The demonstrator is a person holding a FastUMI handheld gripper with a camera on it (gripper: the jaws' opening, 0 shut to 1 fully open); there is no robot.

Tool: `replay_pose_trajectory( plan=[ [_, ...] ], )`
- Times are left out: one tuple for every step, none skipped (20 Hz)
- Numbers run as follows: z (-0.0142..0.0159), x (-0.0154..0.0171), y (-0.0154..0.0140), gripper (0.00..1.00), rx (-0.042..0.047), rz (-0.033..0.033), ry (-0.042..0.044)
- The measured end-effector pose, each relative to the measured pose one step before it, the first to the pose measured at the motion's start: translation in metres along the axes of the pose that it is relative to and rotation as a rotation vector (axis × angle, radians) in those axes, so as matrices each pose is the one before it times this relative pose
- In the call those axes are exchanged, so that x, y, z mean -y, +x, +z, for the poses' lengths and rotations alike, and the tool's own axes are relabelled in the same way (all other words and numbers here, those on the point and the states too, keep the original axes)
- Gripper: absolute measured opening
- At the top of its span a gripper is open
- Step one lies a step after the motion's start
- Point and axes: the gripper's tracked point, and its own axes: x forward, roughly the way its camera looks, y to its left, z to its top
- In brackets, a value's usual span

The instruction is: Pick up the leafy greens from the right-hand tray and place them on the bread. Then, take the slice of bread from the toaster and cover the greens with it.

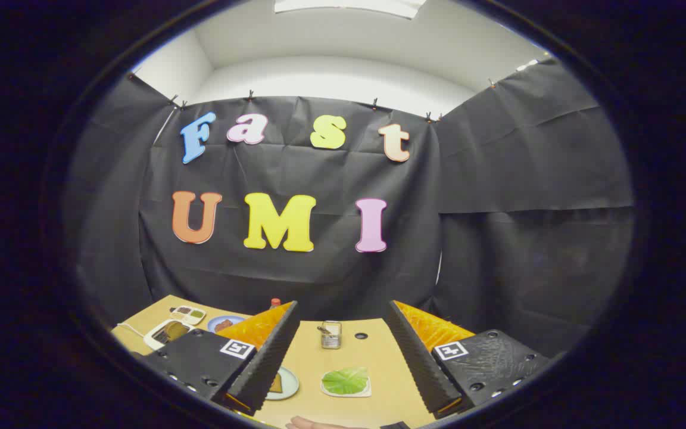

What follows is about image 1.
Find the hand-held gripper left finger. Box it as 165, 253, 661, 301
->
141, 301, 301, 416

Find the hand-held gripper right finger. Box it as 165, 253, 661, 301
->
383, 300, 559, 419

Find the green lettuce leaf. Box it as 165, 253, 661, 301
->
322, 367, 370, 395

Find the pale green plate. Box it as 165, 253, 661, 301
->
266, 366, 300, 401

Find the blue plate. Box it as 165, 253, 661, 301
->
207, 315, 249, 334

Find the white square plate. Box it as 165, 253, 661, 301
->
320, 367, 373, 399

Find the black backdrop cloth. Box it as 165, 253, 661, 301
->
63, 57, 635, 358

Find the white seasoning tray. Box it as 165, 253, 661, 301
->
170, 305, 207, 326

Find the white toaster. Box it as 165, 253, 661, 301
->
143, 318, 195, 351

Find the ceiling light panel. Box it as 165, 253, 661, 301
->
275, 0, 427, 20

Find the wire mesh cutlery holder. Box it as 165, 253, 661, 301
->
319, 321, 343, 350

